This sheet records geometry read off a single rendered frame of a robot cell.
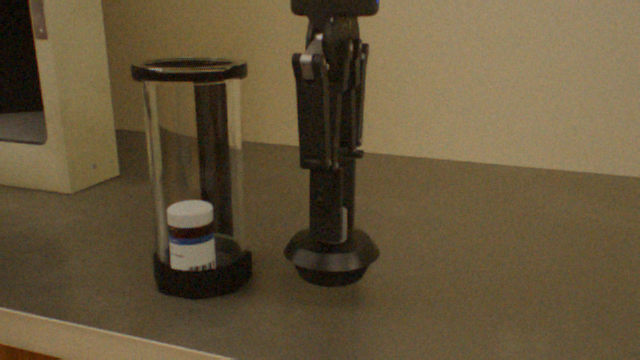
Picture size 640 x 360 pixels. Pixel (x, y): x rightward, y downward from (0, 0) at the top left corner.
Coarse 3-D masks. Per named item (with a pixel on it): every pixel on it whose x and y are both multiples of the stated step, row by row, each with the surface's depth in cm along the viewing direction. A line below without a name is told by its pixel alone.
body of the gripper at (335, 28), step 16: (304, 0) 50; (320, 0) 49; (336, 0) 49; (352, 0) 49; (368, 0) 50; (320, 16) 49; (336, 16) 50; (352, 16) 50; (320, 32) 50; (336, 32) 51; (352, 32) 54; (336, 48) 51; (336, 64) 51; (336, 80) 53
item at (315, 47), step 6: (318, 36) 50; (312, 42) 50; (318, 42) 50; (312, 48) 49; (318, 48) 49; (306, 54) 48; (312, 54) 48; (300, 60) 48; (306, 60) 48; (306, 66) 48; (306, 72) 49; (312, 72) 48; (306, 78) 49; (312, 78) 49
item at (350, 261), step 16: (304, 240) 58; (352, 240) 58; (368, 240) 58; (288, 256) 57; (304, 256) 56; (320, 256) 56; (336, 256) 55; (352, 256) 56; (368, 256) 57; (304, 272) 57; (320, 272) 56; (336, 272) 56; (352, 272) 56
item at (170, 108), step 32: (160, 64) 62; (192, 64) 63; (224, 64) 62; (160, 96) 56; (192, 96) 56; (224, 96) 57; (160, 128) 57; (192, 128) 57; (224, 128) 58; (160, 160) 58; (192, 160) 57; (224, 160) 59; (160, 192) 59; (192, 192) 58; (224, 192) 60; (160, 224) 61; (192, 224) 59; (224, 224) 61; (160, 256) 62; (192, 256) 60; (224, 256) 61
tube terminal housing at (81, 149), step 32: (64, 0) 87; (96, 0) 93; (64, 32) 88; (96, 32) 94; (64, 64) 89; (96, 64) 95; (64, 96) 89; (96, 96) 95; (64, 128) 90; (96, 128) 96; (0, 160) 96; (32, 160) 93; (64, 160) 91; (96, 160) 97; (64, 192) 93
